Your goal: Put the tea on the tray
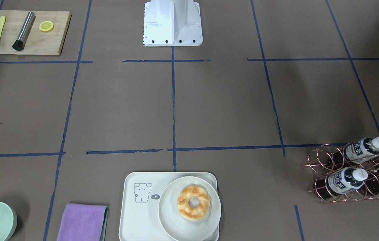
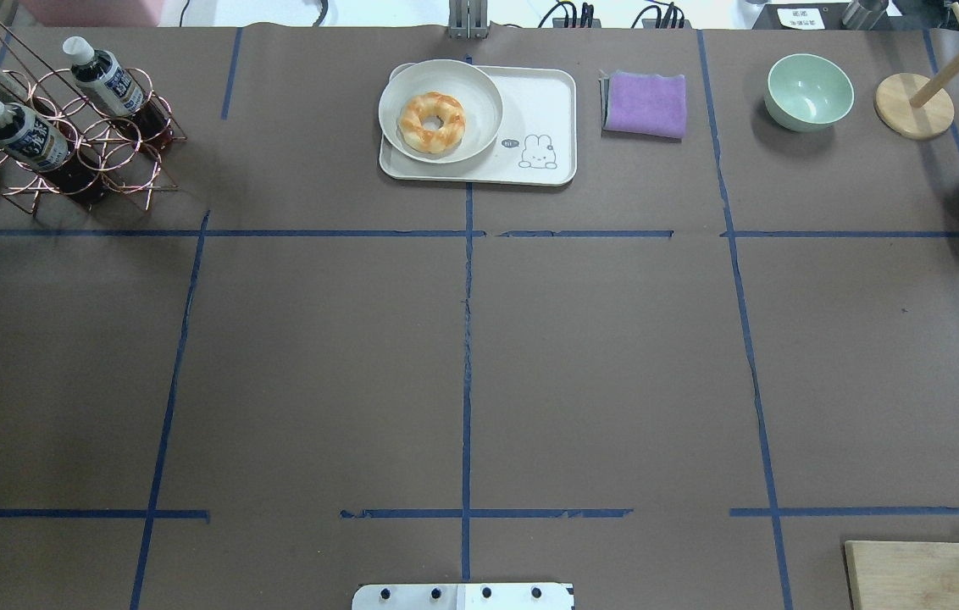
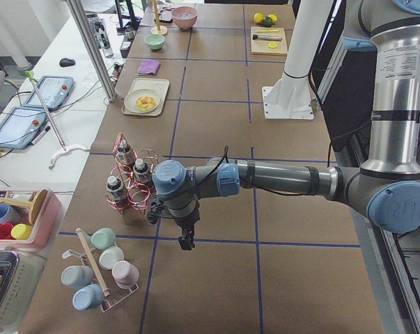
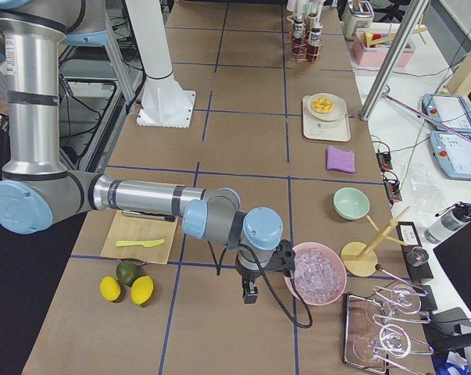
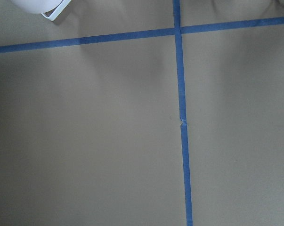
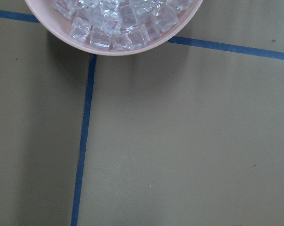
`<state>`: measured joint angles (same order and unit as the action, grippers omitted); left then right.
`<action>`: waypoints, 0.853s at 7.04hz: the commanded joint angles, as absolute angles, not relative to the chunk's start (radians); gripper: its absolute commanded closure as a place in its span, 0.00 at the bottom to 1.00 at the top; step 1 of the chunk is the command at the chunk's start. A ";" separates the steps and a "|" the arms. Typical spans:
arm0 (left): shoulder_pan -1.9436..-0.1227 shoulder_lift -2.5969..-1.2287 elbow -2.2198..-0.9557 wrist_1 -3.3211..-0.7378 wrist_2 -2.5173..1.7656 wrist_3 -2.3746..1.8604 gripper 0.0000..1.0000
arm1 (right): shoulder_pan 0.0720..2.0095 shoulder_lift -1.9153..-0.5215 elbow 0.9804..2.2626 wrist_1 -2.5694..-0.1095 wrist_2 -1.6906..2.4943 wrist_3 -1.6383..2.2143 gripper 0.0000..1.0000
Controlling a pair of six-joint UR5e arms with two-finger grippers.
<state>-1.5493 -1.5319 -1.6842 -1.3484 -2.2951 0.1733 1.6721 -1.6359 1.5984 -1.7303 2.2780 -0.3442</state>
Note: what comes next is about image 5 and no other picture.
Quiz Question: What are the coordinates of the white cup on rack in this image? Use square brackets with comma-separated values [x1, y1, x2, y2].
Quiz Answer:
[11, 0, 61, 14]

